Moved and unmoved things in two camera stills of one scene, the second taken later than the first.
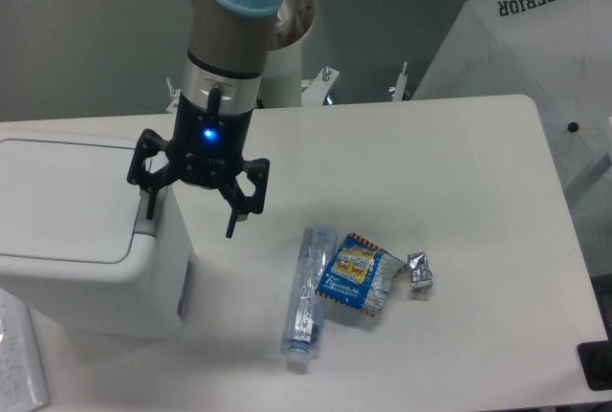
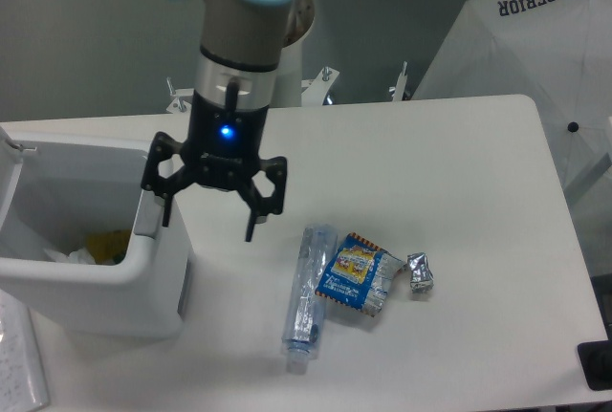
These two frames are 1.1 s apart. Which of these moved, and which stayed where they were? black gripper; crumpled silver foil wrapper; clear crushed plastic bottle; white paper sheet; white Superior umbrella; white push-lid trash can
Moved: white push-lid trash can; black gripper
Stayed: clear crushed plastic bottle; white Superior umbrella; crumpled silver foil wrapper; white paper sheet
